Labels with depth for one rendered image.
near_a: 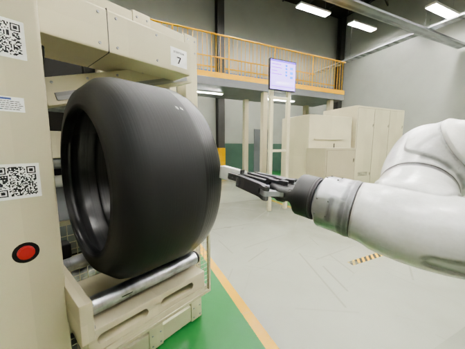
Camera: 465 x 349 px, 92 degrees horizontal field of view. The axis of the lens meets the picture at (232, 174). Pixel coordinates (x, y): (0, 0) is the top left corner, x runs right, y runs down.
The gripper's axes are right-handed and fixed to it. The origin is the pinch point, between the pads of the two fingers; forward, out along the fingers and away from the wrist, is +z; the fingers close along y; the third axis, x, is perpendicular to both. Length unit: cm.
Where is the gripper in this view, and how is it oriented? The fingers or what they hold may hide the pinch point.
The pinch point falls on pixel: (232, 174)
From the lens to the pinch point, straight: 51.6
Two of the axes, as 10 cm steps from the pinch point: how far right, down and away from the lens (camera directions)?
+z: -7.4, -2.1, 6.3
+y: -6.6, 0.9, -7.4
